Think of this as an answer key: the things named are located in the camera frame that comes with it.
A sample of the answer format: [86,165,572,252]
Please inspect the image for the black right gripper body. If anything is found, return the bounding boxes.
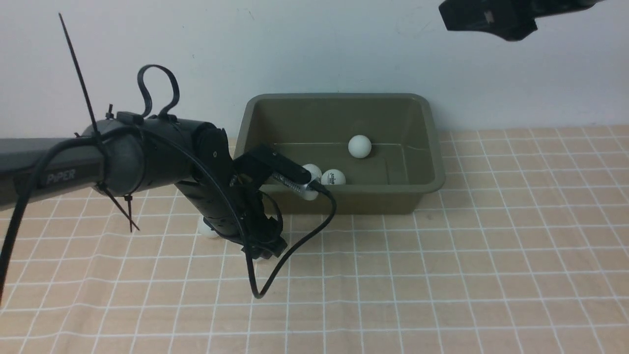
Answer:
[438,0,538,42]

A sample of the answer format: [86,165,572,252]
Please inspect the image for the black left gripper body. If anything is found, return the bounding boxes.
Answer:
[174,172,288,260]

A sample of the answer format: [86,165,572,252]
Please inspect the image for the plain white ball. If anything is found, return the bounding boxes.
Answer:
[302,164,322,201]

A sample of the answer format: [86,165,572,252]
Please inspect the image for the white ball with logo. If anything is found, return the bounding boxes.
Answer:
[321,169,346,185]

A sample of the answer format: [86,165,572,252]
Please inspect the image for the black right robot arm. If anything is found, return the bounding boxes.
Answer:
[438,0,598,42]

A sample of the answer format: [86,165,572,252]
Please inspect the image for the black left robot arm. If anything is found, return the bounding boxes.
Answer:
[1,118,287,260]

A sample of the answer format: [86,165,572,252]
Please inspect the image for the olive green plastic bin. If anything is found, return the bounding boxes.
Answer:
[234,93,446,215]

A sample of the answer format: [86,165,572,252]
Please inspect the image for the checkered beige tablecloth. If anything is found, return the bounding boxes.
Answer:
[0,125,629,354]

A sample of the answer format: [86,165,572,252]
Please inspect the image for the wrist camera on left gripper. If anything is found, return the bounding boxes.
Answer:
[233,144,329,200]

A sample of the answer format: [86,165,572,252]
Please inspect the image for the black camera cable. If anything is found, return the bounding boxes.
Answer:
[0,125,338,305]

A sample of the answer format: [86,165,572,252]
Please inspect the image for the black cable tie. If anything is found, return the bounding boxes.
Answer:
[57,12,140,232]

